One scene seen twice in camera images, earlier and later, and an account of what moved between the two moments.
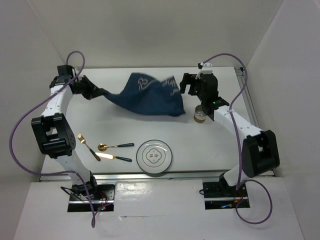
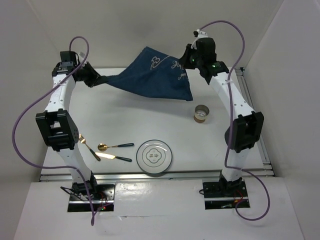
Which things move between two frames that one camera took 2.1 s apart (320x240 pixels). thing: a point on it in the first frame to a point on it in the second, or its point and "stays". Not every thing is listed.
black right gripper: (189, 79) to (184, 59)
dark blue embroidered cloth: (145, 93) to (155, 73)
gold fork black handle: (83, 140) stays
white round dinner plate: (154, 156) stays
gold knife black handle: (115, 157) stays
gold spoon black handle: (103, 147) stays
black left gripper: (92, 89) to (95, 79)
